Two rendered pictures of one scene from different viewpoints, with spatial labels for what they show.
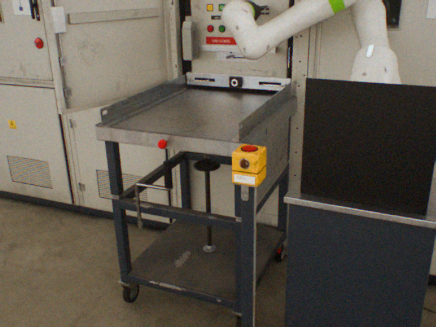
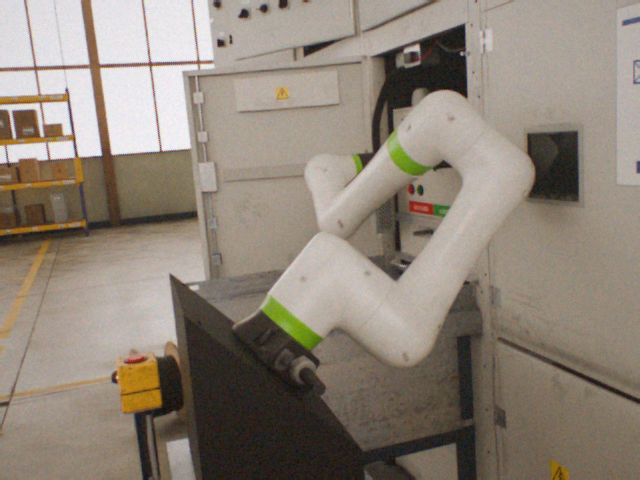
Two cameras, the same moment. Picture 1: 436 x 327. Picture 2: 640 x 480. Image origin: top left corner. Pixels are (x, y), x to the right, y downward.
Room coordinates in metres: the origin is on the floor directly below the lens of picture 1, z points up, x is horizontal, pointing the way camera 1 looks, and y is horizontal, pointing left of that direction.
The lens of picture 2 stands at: (0.66, -1.36, 1.33)
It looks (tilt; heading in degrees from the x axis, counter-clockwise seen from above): 10 degrees down; 49
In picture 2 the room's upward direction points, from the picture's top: 5 degrees counter-clockwise
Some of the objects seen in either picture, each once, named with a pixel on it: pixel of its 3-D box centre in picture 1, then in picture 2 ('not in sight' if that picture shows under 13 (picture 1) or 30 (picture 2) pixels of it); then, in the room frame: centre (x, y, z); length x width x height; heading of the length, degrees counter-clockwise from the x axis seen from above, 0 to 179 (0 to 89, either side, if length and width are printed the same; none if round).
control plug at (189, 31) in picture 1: (190, 40); (382, 205); (2.25, 0.12, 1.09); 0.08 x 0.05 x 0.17; 157
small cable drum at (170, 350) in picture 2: not in sight; (158, 385); (2.09, 1.51, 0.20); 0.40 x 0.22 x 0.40; 76
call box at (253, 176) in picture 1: (249, 165); (138, 382); (1.25, -0.09, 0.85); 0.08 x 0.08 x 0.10; 67
